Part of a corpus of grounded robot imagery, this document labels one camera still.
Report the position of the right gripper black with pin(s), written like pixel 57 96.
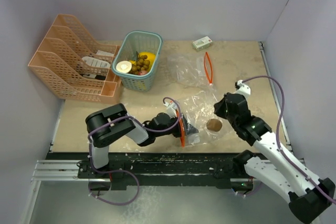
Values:
pixel 218 106

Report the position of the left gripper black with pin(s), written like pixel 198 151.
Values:
pixel 189 128

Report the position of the brown fake mushroom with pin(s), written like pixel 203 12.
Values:
pixel 214 125

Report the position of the clear bag of mushrooms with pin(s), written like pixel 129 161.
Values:
pixel 198 109

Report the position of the clear zip bag red seal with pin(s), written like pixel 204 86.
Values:
pixel 192 70

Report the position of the pink fake mushroom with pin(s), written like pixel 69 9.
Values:
pixel 142 72

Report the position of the brown longan fruit cluster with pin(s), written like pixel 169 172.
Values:
pixel 140 64

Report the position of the beige fake mushroom slice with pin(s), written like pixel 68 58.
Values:
pixel 124 66

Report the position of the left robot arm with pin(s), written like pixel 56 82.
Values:
pixel 110 124

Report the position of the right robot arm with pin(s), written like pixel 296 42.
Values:
pixel 306 194

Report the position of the small green white box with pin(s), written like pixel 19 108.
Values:
pixel 202 43

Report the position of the teal plastic basket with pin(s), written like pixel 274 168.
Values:
pixel 138 41

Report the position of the white papers in organizer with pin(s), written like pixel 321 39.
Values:
pixel 94 62

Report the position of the orange mesh file organizer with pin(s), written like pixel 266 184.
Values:
pixel 58 63

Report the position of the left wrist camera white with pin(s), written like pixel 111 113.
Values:
pixel 171 109

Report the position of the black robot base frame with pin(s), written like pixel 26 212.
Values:
pixel 217 170

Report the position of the aluminium rail frame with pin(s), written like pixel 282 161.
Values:
pixel 63 197

